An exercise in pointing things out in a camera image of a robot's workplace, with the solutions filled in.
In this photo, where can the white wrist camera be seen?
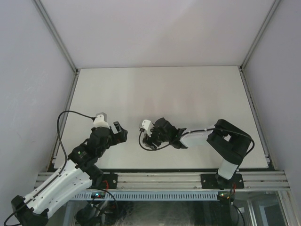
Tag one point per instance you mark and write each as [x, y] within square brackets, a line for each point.
[146, 125]
[101, 120]

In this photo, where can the right aluminium frame post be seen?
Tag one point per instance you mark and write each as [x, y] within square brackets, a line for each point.
[261, 32]

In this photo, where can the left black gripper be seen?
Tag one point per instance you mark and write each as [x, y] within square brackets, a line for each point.
[120, 136]

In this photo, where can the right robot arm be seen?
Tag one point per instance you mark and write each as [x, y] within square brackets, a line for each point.
[230, 142]

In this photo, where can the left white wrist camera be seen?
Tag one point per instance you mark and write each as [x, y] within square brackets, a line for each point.
[101, 120]

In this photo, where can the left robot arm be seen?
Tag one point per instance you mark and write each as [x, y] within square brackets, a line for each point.
[78, 173]

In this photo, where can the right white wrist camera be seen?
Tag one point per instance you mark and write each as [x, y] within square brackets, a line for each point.
[146, 125]

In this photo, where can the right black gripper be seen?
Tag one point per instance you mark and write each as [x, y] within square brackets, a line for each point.
[149, 140]

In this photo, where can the slotted grey cable duct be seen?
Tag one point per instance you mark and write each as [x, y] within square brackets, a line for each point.
[147, 196]

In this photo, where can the aluminium frame post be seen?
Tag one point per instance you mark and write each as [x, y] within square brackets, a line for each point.
[54, 33]
[261, 32]

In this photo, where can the left aluminium frame post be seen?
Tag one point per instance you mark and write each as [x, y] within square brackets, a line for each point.
[54, 33]

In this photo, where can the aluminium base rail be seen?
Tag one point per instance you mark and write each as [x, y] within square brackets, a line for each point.
[196, 181]

